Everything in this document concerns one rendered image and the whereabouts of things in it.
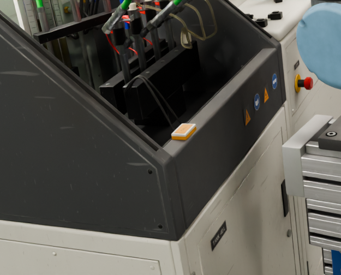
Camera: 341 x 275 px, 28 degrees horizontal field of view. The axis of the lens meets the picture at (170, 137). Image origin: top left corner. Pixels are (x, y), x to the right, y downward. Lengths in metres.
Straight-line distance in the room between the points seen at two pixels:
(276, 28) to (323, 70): 0.95
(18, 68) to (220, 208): 0.51
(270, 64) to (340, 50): 0.87
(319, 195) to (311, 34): 0.34
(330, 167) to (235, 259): 0.53
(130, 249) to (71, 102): 0.31
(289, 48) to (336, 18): 1.03
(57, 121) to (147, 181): 0.20
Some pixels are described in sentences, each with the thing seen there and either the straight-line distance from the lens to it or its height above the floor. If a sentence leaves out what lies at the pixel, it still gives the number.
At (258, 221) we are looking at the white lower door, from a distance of 1.68.
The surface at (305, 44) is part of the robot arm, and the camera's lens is 0.88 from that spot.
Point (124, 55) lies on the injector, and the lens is 1.57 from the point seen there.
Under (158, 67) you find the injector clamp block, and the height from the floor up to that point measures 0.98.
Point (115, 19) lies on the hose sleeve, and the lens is 1.41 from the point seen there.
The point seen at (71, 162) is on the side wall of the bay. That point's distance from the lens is 1.31.
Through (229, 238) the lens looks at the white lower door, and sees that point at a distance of 1.51.
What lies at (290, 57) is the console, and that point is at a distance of 1.87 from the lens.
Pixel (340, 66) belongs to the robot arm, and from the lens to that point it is 0.86.
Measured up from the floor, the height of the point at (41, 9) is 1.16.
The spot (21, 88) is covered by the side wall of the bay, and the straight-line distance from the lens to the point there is 1.30.
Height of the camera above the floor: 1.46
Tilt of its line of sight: 23 degrees down
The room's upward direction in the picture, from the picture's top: 10 degrees counter-clockwise
